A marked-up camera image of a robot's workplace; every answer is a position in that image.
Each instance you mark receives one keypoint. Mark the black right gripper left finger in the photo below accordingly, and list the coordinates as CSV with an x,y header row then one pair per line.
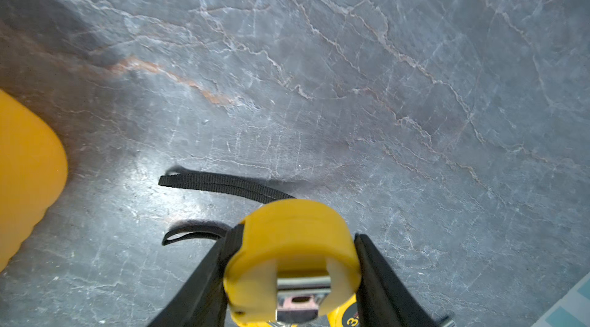
x,y
202,301

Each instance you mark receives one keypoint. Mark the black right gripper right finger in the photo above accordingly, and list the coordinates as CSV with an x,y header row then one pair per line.
x,y
382,299

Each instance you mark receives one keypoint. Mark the yellow tape measure small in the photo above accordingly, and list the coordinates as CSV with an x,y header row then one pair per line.
x,y
297,261

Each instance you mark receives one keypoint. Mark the black orange screwdriver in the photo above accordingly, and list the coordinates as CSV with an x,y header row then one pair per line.
x,y
448,321

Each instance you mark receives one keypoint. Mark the yellow plastic tray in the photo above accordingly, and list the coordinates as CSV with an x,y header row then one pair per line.
x,y
34,171

